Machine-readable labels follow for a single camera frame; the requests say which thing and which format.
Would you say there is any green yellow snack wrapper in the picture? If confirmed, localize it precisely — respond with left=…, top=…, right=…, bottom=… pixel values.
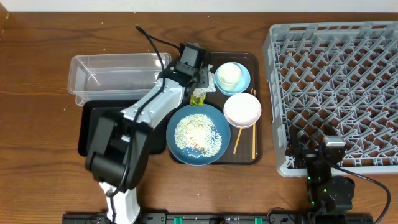
left=190, top=88, right=206, bottom=106

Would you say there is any white napkin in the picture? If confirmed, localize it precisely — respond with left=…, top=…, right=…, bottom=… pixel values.
left=194, top=65, right=216, bottom=95

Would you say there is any rice leftovers pile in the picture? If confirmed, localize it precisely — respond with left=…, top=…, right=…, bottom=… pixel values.
left=174, top=114, right=222, bottom=158

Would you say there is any dark blue plate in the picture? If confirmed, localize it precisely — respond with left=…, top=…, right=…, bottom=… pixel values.
left=166, top=105, right=231, bottom=166

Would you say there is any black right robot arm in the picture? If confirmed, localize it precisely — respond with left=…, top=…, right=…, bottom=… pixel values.
left=285, top=127, right=355, bottom=223

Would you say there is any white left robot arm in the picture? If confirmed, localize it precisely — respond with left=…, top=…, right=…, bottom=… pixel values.
left=85, top=62, right=211, bottom=223

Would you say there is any grey dishwasher rack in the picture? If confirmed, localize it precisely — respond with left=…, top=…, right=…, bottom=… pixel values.
left=262, top=21, right=397, bottom=177

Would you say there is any cream plastic cup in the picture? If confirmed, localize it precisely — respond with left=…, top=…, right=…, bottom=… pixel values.
left=216, top=63, right=242, bottom=91

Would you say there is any light blue small bowl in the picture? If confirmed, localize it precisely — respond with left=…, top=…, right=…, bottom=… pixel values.
left=215, top=62, right=251, bottom=96

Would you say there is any pink bowl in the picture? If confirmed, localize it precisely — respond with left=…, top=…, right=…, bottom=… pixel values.
left=223, top=93, right=262, bottom=128

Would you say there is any wooden chopstick right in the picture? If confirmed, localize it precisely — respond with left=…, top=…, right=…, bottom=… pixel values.
left=251, top=88, right=256, bottom=159

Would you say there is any wooden chopstick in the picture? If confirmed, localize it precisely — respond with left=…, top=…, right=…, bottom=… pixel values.
left=233, top=88, right=256, bottom=154
left=251, top=88, right=256, bottom=159

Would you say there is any wooden chopstick left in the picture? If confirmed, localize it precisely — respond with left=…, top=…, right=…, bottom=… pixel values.
left=233, top=88, right=256, bottom=154

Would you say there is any brown serving tray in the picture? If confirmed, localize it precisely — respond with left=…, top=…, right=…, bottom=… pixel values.
left=169, top=51, right=264, bottom=166

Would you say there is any clear plastic bin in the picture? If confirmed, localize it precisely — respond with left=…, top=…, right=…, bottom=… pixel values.
left=68, top=53, right=172, bottom=106

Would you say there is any black tray bin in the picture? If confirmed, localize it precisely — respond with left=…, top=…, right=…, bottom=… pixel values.
left=78, top=100, right=167, bottom=157

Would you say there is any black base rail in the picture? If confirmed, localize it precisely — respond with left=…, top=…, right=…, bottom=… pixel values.
left=61, top=212, right=374, bottom=224

